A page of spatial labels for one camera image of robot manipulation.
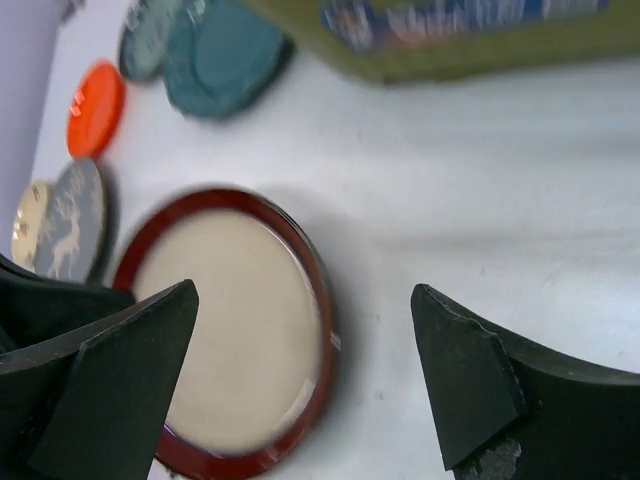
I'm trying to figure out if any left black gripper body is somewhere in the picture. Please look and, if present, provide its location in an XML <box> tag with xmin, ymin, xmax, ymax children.
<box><xmin>1</xmin><ymin>257</ymin><xmax>135</xmax><ymax>350</ymax></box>

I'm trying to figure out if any grey deer plate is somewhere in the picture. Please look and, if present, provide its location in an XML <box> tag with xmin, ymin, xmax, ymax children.
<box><xmin>34</xmin><ymin>158</ymin><xmax>109</xmax><ymax>283</ymax></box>

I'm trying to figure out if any teal scalloped plate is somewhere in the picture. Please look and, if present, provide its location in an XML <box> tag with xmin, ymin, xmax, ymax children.
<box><xmin>163</xmin><ymin>1</ymin><xmax>293</xmax><ymax>120</ymax></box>

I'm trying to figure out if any orange plate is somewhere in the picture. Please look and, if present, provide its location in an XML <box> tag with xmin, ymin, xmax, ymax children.
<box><xmin>66</xmin><ymin>60</ymin><xmax>126</xmax><ymax>159</ymax></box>

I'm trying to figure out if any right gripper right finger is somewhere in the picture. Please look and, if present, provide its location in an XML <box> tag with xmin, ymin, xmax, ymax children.
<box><xmin>411</xmin><ymin>284</ymin><xmax>639</xmax><ymax>479</ymax></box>

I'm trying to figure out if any olive green plastic bin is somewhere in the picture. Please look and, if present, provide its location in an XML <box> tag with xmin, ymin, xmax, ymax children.
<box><xmin>246</xmin><ymin>1</ymin><xmax>639</xmax><ymax>84</ymax></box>

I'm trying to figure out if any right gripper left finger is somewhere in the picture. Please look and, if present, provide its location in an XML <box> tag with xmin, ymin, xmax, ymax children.
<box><xmin>1</xmin><ymin>280</ymin><xmax>199</xmax><ymax>479</ymax></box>

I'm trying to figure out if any small blue patterned plate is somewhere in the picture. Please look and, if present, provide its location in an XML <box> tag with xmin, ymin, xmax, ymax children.
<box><xmin>118</xmin><ymin>0</ymin><xmax>206</xmax><ymax>83</ymax></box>

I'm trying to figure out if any dark red rimmed plate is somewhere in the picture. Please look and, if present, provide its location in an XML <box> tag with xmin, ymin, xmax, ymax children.
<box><xmin>113</xmin><ymin>187</ymin><xmax>341</xmax><ymax>479</ymax></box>

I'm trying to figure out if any cream floral plate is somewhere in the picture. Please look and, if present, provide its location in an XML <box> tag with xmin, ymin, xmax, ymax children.
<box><xmin>11</xmin><ymin>180</ymin><xmax>53</xmax><ymax>272</ymax></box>

